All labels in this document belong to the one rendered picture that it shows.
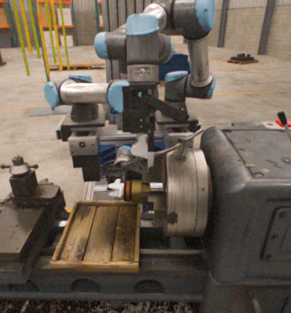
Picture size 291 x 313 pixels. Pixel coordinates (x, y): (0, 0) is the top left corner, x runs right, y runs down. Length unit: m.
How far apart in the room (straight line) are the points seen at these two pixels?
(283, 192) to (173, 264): 0.46
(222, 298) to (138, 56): 0.84
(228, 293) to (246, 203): 0.40
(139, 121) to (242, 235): 0.45
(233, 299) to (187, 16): 1.02
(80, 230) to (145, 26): 0.79
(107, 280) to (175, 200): 0.43
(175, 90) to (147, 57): 0.78
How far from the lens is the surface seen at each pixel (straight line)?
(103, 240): 1.05
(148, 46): 0.64
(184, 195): 0.80
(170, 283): 1.06
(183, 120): 0.65
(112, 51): 0.79
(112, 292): 1.11
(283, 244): 0.92
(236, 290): 1.04
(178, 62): 7.96
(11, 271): 0.99
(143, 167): 1.27
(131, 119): 0.64
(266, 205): 0.81
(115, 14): 1.52
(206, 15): 1.07
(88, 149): 1.33
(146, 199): 0.90
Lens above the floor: 1.62
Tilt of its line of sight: 28 degrees down
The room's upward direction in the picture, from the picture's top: straight up
